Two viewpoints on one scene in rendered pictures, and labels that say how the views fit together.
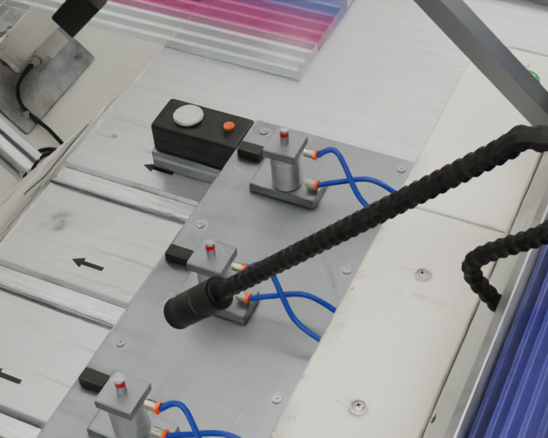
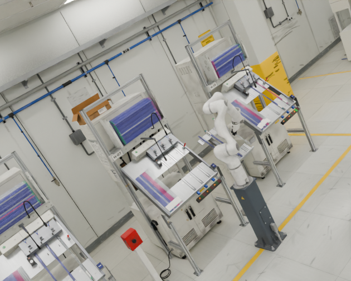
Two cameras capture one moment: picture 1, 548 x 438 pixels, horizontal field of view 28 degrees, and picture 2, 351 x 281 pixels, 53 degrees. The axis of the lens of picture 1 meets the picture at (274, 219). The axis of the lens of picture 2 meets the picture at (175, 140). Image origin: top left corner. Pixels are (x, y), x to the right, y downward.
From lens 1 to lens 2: 3.61 m
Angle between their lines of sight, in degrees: 80
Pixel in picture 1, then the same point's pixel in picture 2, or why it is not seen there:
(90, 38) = not seen: outside the picture
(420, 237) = (150, 143)
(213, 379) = (165, 141)
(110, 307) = (169, 155)
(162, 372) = (167, 143)
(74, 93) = not seen: outside the picture
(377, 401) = (157, 135)
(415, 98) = (140, 164)
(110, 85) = not seen: outside the picture
